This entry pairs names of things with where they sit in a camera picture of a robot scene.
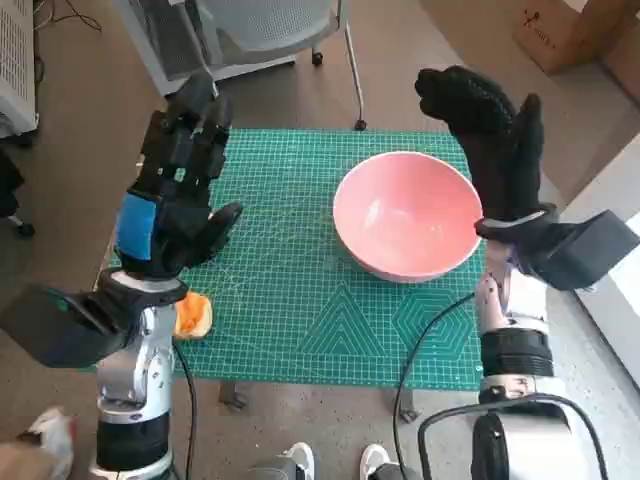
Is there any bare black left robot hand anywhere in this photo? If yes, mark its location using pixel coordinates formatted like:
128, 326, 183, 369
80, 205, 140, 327
113, 69, 245, 279

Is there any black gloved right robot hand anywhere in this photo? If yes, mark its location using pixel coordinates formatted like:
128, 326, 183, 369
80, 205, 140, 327
413, 64, 546, 224

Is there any long striped toy bread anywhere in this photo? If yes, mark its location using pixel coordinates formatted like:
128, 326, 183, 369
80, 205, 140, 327
173, 292, 214, 341

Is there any pink bowl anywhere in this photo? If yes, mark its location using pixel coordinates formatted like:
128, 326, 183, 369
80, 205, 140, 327
332, 151, 485, 284

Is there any green cutting mat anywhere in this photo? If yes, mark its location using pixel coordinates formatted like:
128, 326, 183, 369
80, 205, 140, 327
94, 127, 489, 391

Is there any cardboard box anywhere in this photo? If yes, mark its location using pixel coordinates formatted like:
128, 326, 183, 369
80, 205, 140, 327
510, 0, 640, 76

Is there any black office chair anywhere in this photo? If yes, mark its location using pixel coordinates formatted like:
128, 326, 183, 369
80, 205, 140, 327
0, 147, 36, 239

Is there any metal table leg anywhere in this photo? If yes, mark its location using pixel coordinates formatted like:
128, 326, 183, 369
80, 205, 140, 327
218, 382, 247, 412
397, 387, 419, 424

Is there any grey mesh chair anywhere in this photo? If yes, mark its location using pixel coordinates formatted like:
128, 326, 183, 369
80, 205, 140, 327
192, 0, 371, 131

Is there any white perforated computer case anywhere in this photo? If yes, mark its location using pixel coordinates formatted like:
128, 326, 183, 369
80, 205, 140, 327
0, 0, 41, 134

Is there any plastic bag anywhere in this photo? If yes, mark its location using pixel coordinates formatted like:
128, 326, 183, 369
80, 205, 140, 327
0, 407, 81, 480

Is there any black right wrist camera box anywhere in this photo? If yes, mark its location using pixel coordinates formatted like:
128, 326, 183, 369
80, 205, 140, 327
519, 209, 640, 291

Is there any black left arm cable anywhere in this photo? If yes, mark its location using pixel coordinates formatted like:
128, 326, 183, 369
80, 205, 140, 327
172, 339, 197, 480

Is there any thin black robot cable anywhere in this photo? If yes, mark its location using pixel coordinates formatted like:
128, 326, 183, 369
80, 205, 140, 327
392, 292, 479, 480

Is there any black floor cable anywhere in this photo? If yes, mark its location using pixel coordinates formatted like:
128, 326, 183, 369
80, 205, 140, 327
64, 0, 104, 34

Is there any looped black robot cable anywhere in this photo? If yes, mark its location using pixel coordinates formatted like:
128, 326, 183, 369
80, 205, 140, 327
417, 394, 599, 480

